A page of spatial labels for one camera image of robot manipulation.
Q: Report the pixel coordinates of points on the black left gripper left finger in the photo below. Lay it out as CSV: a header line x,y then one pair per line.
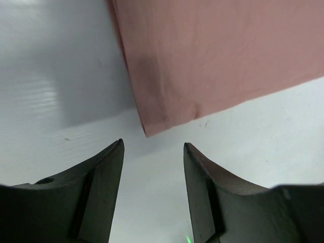
x,y
76,205

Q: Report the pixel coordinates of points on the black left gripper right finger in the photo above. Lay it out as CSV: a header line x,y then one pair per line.
x,y
226,208

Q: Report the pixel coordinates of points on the pink printed t-shirt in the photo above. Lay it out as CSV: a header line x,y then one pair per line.
x,y
189,59

